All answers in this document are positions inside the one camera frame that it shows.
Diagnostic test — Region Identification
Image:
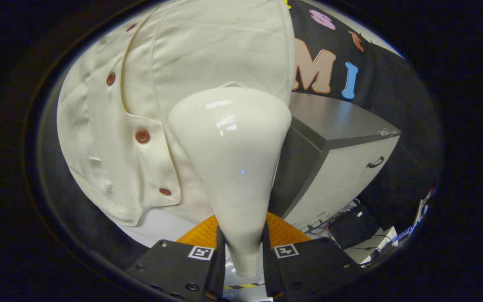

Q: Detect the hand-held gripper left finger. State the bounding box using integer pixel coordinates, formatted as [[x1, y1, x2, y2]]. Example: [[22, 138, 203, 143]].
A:
[[125, 215, 227, 302]]

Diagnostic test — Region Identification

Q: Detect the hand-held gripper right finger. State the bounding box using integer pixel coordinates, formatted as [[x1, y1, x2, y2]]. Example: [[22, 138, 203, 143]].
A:
[[262, 212, 364, 300]]

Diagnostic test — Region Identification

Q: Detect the white garment steamer head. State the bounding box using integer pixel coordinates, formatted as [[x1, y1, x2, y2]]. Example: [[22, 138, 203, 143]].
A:
[[167, 86, 292, 277]]

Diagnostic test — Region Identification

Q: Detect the cream button shirt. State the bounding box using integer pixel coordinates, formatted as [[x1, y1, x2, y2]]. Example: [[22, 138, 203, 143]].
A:
[[56, 0, 296, 227]]

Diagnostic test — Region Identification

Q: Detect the yellow black floor tape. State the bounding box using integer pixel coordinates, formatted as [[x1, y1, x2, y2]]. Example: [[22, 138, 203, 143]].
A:
[[224, 282, 265, 290]]

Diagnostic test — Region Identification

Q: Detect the black box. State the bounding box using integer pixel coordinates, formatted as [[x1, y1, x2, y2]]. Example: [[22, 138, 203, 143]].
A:
[[330, 206, 380, 249]]

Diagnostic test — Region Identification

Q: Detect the white box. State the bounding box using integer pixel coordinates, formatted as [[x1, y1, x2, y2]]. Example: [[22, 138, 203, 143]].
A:
[[344, 226, 398, 265]]

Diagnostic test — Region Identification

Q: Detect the grey beige cabinet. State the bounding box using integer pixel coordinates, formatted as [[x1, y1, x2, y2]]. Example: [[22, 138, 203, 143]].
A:
[[269, 92, 402, 230]]

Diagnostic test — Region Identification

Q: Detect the bundle of floor cables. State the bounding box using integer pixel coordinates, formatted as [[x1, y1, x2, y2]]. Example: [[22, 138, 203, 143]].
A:
[[300, 199, 359, 240]]

